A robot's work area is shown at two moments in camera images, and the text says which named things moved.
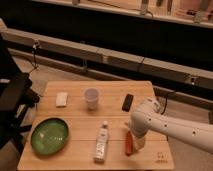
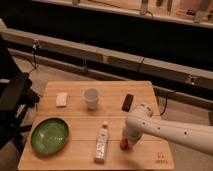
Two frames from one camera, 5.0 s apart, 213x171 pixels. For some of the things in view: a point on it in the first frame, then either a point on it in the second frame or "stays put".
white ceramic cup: (91, 96) stays put
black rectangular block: (127, 102) stays put
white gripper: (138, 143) → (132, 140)
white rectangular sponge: (61, 99) stays put
